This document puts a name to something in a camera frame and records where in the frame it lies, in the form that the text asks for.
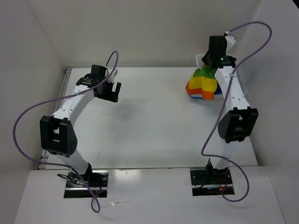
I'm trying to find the rainbow striped shorts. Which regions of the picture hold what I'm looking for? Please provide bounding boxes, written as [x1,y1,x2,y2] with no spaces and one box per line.
[185,64,222,100]

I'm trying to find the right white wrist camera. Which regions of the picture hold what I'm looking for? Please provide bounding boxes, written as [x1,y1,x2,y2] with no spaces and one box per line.
[224,31,236,51]

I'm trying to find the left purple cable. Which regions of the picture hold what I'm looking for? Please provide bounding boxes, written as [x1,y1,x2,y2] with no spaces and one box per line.
[12,50,119,214]

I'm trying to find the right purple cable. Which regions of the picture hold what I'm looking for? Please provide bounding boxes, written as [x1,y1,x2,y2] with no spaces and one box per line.
[201,21,273,203]

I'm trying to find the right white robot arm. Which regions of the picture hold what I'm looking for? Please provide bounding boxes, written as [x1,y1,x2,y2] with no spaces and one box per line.
[200,35,258,183]

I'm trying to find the purple cable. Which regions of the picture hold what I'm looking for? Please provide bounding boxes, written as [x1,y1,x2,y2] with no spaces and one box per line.
[201,21,273,203]
[12,50,119,214]

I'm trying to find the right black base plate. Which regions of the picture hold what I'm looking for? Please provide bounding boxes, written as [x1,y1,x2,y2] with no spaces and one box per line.
[190,169,235,196]

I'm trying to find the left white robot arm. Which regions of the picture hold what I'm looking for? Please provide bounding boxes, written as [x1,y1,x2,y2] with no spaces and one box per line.
[40,65,121,187]

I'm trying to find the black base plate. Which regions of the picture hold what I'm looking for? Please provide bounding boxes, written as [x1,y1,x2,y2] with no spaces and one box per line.
[190,169,235,196]
[61,171,108,198]

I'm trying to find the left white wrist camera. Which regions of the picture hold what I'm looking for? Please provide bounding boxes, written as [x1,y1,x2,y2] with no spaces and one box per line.
[105,68,118,83]

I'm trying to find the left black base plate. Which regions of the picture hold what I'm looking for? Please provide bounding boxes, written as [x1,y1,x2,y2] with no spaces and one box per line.
[61,171,108,198]

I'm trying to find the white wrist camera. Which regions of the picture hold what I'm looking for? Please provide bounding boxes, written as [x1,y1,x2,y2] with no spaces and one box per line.
[105,68,118,83]
[224,31,236,51]

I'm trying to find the white perforated plastic basket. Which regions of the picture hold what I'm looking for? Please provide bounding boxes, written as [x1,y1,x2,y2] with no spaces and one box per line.
[195,54,248,96]

